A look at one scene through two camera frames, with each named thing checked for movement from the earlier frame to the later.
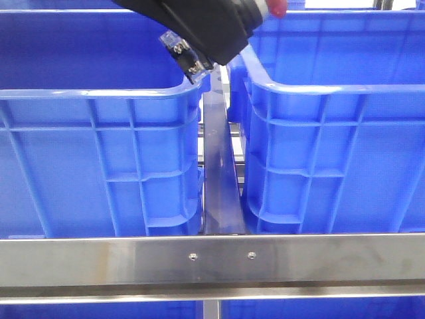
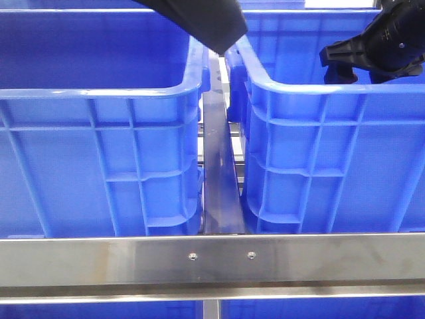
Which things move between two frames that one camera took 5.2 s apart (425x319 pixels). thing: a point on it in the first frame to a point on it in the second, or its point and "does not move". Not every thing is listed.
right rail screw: (252, 255) does not move
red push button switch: (277, 8) to (340, 74)
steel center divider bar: (223, 212) does not move
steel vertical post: (211, 309) does not move
